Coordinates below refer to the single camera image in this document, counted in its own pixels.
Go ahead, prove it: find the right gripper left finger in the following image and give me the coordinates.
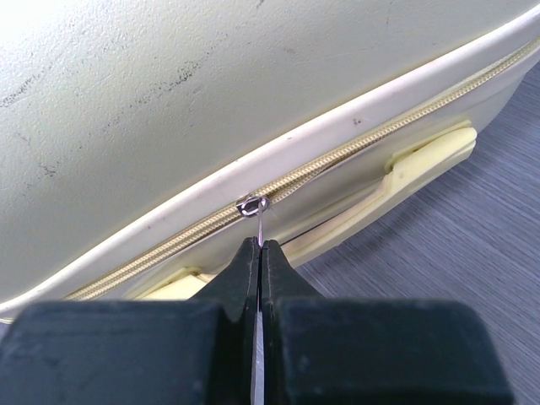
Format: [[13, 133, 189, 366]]
[[1, 238, 260, 404]]

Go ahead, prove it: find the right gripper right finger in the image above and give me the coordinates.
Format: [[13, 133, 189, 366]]
[[260, 240, 516, 404]]

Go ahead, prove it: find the yellow hard-shell suitcase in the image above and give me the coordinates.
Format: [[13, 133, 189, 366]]
[[1, 1, 539, 323]]

